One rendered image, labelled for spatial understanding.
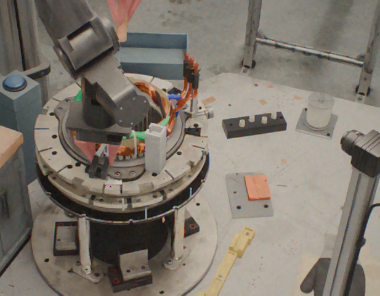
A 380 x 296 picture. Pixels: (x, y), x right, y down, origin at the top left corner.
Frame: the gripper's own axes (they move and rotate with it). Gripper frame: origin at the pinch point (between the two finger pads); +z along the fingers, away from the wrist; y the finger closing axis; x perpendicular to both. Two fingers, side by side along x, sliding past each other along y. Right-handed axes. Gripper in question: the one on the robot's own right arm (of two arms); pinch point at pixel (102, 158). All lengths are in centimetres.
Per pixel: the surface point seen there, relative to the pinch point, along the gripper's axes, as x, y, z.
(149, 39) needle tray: 51, 0, 11
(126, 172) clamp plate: 4.7, 3.2, 7.0
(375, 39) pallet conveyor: 171, 70, 85
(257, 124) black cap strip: 55, 26, 35
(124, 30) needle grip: 15.9, 0.9, -14.7
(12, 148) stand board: 12.0, -19.4, 11.6
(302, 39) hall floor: 205, 46, 111
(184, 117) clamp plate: 20.5, 11.4, 6.5
